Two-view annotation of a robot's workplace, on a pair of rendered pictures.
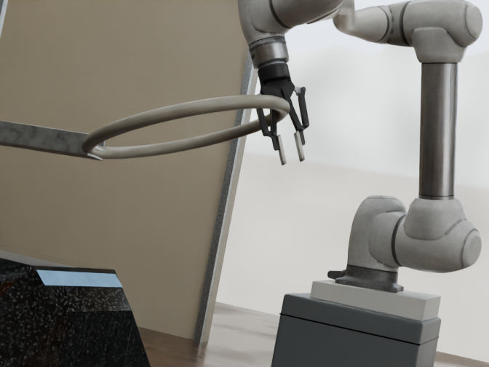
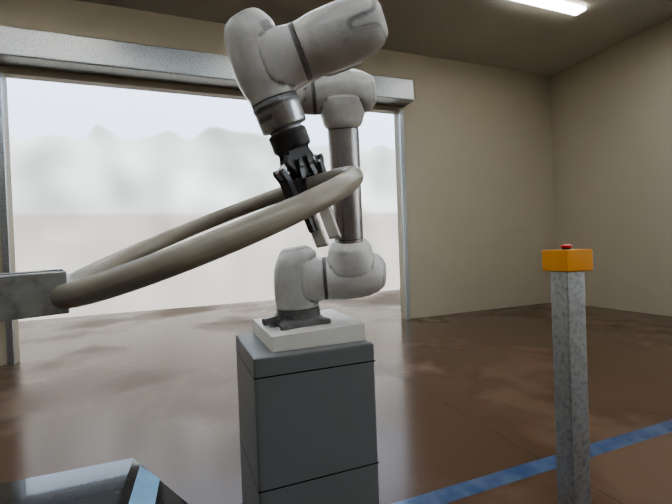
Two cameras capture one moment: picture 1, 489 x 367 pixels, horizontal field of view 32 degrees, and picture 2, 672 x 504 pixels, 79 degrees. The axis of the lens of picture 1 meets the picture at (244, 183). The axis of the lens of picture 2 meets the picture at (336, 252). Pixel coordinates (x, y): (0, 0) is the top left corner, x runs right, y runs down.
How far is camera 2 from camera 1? 1.45 m
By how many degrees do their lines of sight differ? 42
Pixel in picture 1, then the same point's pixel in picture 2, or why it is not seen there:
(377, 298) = (329, 334)
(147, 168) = not seen: outside the picture
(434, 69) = (347, 133)
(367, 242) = (300, 289)
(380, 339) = (346, 367)
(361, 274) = (300, 316)
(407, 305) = (353, 331)
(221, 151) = not seen: outside the picture
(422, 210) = (350, 253)
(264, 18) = (287, 64)
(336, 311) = (305, 358)
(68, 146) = (16, 308)
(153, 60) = not seen: outside the picture
